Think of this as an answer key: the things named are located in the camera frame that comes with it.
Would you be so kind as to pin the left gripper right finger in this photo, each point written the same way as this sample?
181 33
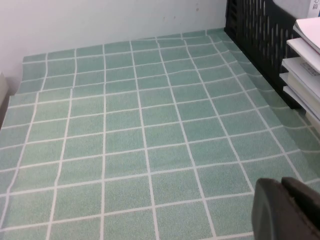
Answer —
307 207

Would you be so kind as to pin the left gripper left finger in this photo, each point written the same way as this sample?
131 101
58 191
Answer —
270 215

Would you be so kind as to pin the AgileX robot photo brochure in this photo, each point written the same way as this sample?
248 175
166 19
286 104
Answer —
308 30

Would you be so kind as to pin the black plastic book holder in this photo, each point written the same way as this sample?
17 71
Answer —
262 67

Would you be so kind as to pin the green checked tablecloth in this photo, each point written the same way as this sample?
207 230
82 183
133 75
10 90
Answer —
125 150

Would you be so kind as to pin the white sheet with blue print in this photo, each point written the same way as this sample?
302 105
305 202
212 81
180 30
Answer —
314 7

